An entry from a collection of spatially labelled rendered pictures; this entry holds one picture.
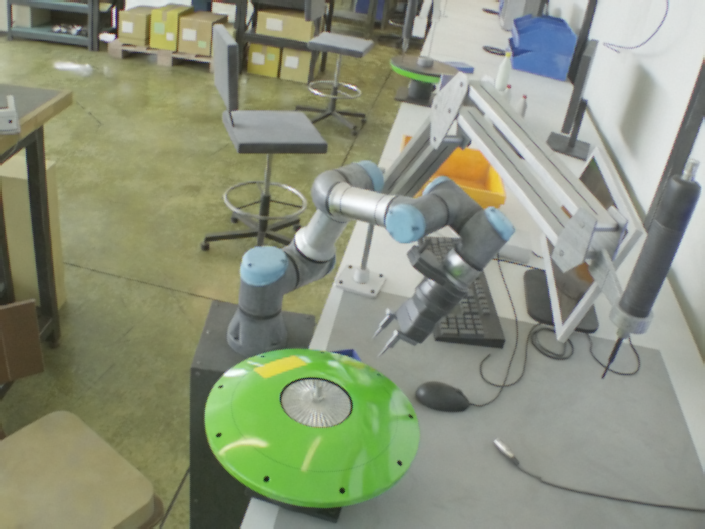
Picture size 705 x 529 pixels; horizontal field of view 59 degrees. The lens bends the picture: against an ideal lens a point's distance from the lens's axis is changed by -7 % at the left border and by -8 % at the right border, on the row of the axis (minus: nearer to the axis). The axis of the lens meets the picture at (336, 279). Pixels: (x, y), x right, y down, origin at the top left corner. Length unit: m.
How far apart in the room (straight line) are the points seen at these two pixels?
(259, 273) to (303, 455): 0.51
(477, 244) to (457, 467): 0.38
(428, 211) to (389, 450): 0.38
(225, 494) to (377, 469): 0.77
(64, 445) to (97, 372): 1.14
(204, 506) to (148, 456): 0.69
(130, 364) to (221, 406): 1.74
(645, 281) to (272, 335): 0.84
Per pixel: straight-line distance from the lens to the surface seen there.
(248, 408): 0.95
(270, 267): 1.31
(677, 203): 0.75
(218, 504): 1.68
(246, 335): 1.39
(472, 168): 2.25
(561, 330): 1.48
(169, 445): 2.38
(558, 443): 1.30
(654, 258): 0.78
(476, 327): 1.46
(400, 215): 1.05
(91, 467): 1.50
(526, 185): 0.97
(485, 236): 1.12
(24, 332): 1.53
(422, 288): 1.16
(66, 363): 2.73
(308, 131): 3.18
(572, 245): 0.86
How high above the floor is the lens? 1.74
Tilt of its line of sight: 32 degrees down
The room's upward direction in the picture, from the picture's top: 10 degrees clockwise
